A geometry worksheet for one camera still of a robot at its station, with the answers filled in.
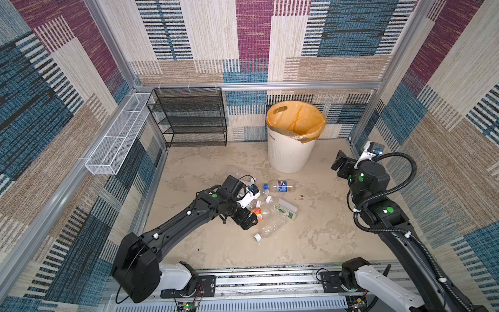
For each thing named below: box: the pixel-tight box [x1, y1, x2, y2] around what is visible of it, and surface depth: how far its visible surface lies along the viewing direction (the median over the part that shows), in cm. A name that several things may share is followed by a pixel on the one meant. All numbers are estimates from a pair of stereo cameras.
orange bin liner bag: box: [265, 100, 327, 143], surface depth 102 cm
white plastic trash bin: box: [267, 128, 317, 174], surface depth 96 cm
